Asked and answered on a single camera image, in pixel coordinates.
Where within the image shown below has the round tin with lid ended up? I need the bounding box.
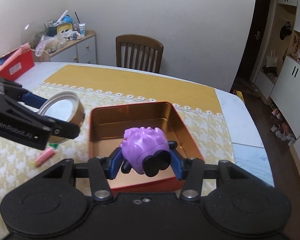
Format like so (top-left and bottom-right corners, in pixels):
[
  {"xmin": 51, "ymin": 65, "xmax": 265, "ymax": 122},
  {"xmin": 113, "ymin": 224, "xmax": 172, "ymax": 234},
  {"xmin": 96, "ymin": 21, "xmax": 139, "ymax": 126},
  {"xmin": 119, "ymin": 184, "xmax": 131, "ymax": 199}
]
[{"xmin": 38, "ymin": 92, "xmax": 85, "ymax": 144}]

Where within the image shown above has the purple spiky toy figure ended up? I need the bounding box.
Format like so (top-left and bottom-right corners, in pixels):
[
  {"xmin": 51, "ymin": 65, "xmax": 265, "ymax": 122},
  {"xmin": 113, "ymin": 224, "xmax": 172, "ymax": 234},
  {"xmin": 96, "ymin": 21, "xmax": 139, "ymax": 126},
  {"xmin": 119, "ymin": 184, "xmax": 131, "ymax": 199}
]
[{"xmin": 120, "ymin": 127, "xmax": 178, "ymax": 177}]

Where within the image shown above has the pink tube candy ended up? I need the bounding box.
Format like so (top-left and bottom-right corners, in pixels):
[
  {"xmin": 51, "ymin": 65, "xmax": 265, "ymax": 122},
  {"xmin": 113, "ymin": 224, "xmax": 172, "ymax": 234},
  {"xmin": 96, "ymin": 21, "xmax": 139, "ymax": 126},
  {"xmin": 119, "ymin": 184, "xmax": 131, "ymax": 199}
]
[{"xmin": 33, "ymin": 147, "xmax": 55, "ymax": 166}]

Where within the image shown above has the red cardboard box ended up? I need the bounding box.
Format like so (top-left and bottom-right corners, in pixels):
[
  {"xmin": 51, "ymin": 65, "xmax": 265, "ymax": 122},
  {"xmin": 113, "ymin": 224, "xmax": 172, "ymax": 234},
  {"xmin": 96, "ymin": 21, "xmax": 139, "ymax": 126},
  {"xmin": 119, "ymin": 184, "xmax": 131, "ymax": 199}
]
[{"xmin": 0, "ymin": 50, "xmax": 34, "ymax": 81}]

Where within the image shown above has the red square metal tin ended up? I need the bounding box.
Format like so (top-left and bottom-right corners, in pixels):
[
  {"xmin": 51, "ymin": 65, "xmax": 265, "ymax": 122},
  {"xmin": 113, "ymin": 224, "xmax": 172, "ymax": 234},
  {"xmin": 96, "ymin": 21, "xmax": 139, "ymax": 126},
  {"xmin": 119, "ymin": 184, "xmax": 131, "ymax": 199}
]
[{"xmin": 89, "ymin": 102, "xmax": 202, "ymax": 192}]

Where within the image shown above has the yellow houndstooth table mat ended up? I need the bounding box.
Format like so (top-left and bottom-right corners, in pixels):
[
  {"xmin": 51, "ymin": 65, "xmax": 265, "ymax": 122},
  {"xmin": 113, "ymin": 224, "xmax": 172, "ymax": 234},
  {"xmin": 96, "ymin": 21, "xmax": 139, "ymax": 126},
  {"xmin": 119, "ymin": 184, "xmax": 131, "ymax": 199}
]
[{"xmin": 0, "ymin": 66, "xmax": 234, "ymax": 239}]

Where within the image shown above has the pink plastic bag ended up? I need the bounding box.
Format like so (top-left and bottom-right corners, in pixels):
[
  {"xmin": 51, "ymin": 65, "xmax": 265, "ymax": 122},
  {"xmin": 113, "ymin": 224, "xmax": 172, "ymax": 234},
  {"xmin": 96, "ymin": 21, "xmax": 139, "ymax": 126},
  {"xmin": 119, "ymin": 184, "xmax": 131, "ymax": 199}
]
[{"xmin": 0, "ymin": 43, "xmax": 31, "ymax": 67}]

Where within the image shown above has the white drawer sideboard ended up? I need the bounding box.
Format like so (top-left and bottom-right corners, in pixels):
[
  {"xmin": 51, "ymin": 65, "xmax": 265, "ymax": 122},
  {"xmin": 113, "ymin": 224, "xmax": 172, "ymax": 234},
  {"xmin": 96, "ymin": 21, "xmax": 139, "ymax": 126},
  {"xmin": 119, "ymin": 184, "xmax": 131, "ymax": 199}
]
[{"xmin": 36, "ymin": 30, "xmax": 97, "ymax": 64}]

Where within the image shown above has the yellow blue cartoon holder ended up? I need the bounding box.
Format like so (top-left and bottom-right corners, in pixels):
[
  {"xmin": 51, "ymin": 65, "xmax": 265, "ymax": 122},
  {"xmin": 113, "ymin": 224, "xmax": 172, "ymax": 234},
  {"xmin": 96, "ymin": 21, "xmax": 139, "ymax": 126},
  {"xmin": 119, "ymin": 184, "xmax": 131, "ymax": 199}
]
[{"xmin": 45, "ymin": 15, "xmax": 72, "ymax": 36}]

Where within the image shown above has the wooden slatted chair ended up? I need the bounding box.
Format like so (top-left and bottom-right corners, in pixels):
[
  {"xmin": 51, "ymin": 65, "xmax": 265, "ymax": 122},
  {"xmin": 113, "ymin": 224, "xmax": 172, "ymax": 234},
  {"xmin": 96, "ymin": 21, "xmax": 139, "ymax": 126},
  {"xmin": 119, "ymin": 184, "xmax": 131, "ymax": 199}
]
[{"xmin": 115, "ymin": 34, "xmax": 164, "ymax": 74}]

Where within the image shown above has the white tote bag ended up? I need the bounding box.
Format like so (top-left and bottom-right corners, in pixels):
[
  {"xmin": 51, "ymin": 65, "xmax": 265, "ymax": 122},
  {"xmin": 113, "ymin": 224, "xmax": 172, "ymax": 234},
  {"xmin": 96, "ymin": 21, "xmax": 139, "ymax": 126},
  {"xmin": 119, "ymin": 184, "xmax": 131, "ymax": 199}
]
[{"xmin": 266, "ymin": 49, "xmax": 278, "ymax": 68}]

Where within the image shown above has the white wall cabinet unit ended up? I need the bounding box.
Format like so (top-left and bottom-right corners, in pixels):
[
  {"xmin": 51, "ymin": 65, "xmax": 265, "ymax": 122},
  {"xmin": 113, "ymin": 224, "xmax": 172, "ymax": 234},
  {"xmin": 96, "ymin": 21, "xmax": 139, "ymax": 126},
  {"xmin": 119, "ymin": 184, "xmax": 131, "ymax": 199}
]
[{"xmin": 256, "ymin": 0, "xmax": 300, "ymax": 143}]

